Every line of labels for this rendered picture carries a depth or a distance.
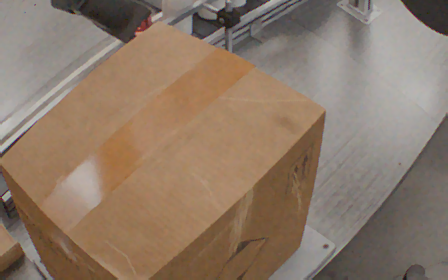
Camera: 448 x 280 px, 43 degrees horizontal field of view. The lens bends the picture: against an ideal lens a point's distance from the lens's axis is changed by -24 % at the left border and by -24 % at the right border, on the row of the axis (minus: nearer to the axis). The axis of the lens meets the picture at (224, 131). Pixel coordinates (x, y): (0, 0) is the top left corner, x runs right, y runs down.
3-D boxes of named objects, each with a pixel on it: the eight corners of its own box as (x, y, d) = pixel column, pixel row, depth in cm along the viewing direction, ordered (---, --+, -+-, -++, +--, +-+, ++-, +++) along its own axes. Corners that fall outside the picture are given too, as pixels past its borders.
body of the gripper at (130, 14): (118, -7, 107) (96, -18, 100) (155, 11, 102) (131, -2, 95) (96, 25, 107) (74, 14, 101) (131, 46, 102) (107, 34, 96)
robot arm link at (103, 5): (83, 16, 92) (102, -17, 91) (60, 8, 95) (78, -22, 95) (106, 27, 98) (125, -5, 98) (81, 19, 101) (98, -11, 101)
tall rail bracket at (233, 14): (208, 52, 122) (209, -16, 110) (241, 72, 119) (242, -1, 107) (195, 61, 121) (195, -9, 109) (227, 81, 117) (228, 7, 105)
